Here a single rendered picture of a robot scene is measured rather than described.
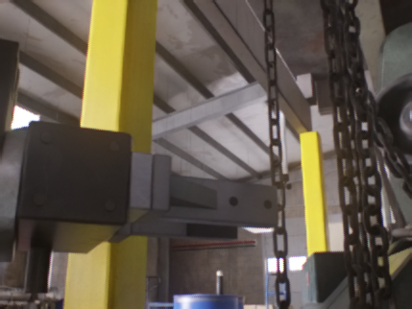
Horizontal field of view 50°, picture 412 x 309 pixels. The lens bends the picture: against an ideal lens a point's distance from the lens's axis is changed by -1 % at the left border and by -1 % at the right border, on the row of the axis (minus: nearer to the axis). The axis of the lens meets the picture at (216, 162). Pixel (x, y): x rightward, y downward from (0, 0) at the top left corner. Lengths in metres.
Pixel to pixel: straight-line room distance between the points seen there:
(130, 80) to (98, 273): 0.34
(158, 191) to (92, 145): 0.04
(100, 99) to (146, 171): 0.61
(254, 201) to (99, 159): 0.10
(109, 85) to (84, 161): 0.62
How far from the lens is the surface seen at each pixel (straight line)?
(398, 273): 0.49
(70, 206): 0.22
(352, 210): 0.36
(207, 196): 0.26
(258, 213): 0.28
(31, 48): 8.61
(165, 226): 0.32
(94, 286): 0.74
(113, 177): 0.22
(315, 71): 2.61
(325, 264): 0.83
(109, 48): 0.88
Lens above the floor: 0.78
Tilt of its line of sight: 18 degrees up
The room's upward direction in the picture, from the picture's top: straight up
